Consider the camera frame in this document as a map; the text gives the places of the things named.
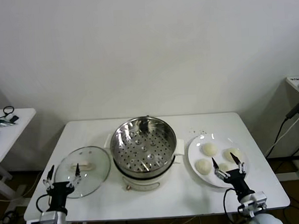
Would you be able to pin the pale left robot arm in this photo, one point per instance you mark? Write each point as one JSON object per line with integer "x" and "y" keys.
{"x": 60, "y": 220}

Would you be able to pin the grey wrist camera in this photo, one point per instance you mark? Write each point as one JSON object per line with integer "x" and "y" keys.
{"x": 254, "y": 202}
{"x": 43, "y": 217}

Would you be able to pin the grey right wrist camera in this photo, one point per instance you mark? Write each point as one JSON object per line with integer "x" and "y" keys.
{"x": 254, "y": 202}

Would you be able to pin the round white plate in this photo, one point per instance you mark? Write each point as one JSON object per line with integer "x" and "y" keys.
{"x": 205, "y": 179}

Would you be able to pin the grey white tool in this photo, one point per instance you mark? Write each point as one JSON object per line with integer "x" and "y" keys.
{"x": 9, "y": 122}

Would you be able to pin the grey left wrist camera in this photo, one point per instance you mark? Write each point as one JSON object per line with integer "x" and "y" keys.
{"x": 43, "y": 217}

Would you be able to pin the perforated steel steamer basket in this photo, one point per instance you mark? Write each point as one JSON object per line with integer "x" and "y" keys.
{"x": 141, "y": 147}

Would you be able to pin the round glass lid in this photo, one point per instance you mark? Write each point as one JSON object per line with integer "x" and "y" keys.
{"x": 97, "y": 164}

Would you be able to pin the small black device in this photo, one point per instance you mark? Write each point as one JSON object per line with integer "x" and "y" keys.
{"x": 14, "y": 119}

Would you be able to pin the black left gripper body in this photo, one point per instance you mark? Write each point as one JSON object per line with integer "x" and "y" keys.
{"x": 58, "y": 195}

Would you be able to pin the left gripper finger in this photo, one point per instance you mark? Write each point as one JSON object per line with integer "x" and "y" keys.
{"x": 50, "y": 177}
{"x": 77, "y": 172}

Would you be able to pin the black metal floor bar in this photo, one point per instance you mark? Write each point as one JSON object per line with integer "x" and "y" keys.
{"x": 285, "y": 160}

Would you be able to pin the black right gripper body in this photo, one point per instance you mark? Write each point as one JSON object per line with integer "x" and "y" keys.
{"x": 238, "y": 182}

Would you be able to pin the black power adapter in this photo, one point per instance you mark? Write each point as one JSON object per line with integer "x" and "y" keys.
{"x": 294, "y": 109}

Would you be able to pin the scattered brown crumbs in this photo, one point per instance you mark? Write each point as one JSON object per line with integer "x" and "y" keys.
{"x": 204, "y": 132}

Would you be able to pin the white steamed baozi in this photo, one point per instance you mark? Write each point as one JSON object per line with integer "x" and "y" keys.
{"x": 227, "y": 155}
{"x": 203, "y": 166}
{"x": 210, "y": 149}
{"x": 224, "y": 166}

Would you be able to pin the white electric cooker base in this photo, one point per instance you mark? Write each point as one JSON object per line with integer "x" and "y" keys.
{"x": 142, "y": 184}

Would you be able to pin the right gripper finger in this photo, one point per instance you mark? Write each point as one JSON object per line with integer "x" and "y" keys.
{"x": 236, "y": 159}
{"x": 215, "y": 165}

